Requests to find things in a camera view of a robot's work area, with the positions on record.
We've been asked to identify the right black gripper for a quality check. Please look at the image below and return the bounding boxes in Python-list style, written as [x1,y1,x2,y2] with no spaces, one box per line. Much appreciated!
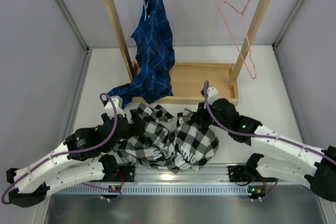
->
[192,100,230,132]

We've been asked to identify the black white checkered shirt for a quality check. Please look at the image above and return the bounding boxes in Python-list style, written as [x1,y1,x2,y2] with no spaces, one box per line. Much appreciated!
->
[113,103,219,174]

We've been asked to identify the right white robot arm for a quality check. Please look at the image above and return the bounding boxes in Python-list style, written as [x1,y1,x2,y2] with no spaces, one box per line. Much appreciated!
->
[196,99,335,202]

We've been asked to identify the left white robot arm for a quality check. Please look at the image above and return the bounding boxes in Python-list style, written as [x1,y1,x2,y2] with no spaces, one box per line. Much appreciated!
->
[2,110,145,208]

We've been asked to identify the blue plaid shirt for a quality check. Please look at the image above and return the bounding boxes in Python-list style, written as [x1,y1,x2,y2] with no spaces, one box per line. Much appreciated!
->
[108,0,175,108]

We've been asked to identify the wooden clothes rack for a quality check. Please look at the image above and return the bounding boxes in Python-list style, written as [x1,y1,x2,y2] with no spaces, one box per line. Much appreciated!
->
[104,0,271,104]

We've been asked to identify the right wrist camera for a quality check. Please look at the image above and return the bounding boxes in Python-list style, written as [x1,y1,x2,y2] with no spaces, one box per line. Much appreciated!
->
[201,86,219,104]

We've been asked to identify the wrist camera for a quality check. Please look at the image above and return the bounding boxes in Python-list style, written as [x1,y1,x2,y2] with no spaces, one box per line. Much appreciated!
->
[201,86,219,104]
[103,96,124,118]

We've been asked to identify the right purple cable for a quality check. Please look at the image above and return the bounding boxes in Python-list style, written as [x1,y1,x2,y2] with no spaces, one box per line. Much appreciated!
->
[203,80,336,164]

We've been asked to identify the purple cable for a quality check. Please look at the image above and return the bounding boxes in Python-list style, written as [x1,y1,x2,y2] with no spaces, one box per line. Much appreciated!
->
[1,92,119,205]
[203,80,336,164]

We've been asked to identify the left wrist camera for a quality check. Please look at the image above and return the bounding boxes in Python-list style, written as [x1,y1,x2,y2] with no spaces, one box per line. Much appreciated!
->
[103,96,124,118]

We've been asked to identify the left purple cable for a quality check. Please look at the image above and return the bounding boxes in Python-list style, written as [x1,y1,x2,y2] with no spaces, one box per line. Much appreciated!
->
[1,92,119,205]

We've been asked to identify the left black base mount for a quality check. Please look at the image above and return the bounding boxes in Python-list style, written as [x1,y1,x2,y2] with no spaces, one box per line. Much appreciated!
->
[114,165,135,183]

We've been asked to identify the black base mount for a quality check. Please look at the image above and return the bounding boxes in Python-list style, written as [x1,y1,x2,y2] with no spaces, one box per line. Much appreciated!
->
[114,165,135,183]
[228,165,255,186]

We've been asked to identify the aluminium mounting rail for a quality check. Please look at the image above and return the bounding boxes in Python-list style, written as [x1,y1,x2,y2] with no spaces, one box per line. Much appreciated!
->
[115,163,289,183]

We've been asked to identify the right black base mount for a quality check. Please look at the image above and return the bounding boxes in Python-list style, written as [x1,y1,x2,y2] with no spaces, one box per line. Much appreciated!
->
[228,165,255,186]

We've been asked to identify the slotted grey cable duct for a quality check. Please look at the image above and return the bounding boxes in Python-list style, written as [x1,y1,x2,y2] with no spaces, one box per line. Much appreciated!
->
[58,184,263,196]

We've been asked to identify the pink wire hanger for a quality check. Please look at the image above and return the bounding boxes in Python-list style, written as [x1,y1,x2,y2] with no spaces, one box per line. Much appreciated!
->
[215,0,257,80]

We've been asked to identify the light blue wire hanger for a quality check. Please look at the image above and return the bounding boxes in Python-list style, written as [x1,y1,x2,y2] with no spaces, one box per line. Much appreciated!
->
[143,0,148,21]

